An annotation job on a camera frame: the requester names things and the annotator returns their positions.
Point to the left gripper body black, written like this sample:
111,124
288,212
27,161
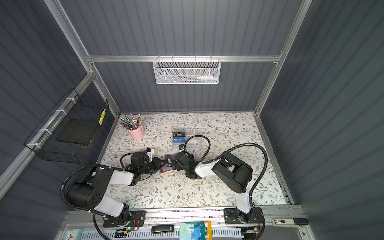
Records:
154,163

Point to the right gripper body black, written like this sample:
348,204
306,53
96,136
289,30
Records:
175,162

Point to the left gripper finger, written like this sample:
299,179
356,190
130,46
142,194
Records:
162,161
157,169

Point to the red leather card holder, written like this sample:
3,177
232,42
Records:
165,168

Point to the blue vip card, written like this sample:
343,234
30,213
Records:
179,139

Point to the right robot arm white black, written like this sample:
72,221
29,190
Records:
232,171

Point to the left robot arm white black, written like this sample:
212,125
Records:
86,187

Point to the pink pencil cup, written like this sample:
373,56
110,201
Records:
137,134

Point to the floral table mat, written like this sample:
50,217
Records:
210,134

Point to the black stapler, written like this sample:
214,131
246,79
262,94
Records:
159,229

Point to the colourful picture book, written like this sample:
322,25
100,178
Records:
196,231

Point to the black notebook in basket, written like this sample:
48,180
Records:
79,132

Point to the white marker in basket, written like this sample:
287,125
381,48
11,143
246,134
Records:
208,78

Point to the small mint clock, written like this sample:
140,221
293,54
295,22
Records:
73,234

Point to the grey white handheld device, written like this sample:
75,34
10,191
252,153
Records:
290,223

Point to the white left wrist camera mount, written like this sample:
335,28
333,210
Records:
150,152

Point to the white wire mesh basket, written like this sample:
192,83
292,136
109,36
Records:
185,73

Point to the black wire wall basket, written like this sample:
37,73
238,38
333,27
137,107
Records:
43,142

